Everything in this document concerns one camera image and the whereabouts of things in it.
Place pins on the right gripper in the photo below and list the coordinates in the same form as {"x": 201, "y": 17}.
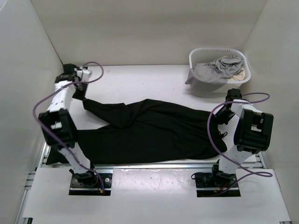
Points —
{"x": 221, "y": 119}

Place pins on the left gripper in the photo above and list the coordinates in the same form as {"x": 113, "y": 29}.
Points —
{"x": 82, "y": 96}

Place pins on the black trousers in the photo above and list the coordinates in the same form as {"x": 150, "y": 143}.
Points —
{"x": 149, "y": 131}

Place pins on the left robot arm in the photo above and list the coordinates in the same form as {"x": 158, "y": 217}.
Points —
{"x": 71, "y": 84}

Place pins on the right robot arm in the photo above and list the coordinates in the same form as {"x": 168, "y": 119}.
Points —
{"x": 252, "y": 134}

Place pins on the grey garment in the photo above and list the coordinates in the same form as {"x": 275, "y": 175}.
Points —
{"x": 206, "y": 78}

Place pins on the beige garment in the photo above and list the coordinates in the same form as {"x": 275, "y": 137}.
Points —
{"x": 238, "y": 76}

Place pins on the white laundry basket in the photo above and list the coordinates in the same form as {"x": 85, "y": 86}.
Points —
{"x": 206, "y": 55}

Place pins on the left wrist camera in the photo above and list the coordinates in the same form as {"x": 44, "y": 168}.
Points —
{"x": 83, "y": 74}

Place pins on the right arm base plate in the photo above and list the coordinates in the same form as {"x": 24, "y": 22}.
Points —
{"x": 208, "y": 185}

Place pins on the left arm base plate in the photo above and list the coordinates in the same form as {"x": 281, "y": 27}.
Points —
{"x": 93, "y": 188}

